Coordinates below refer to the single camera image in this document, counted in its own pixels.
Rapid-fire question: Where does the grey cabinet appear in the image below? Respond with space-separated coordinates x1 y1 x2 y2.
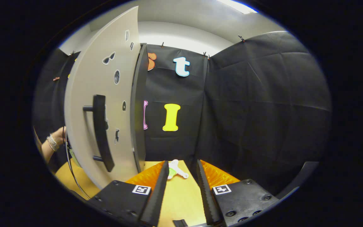
130 44 149 173

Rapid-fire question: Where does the black door handle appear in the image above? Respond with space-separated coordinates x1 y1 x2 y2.
83 95 115 172

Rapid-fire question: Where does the white and green toy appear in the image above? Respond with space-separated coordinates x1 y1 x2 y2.
167 159 189 180

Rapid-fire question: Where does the silver bracelet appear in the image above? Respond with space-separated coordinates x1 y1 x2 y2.
46 134 60 152

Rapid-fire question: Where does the black backdrop cloth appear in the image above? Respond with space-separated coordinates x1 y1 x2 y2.
32 31 332 196

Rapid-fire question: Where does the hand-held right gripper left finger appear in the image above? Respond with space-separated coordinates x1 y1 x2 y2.
88 160 170 227

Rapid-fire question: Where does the black cable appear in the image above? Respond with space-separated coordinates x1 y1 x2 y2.
62 126 91 200

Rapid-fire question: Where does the beige cabinet door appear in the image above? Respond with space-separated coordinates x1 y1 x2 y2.
64 6 147 189

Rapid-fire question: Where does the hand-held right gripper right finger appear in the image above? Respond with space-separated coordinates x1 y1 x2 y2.
196 159 280 227

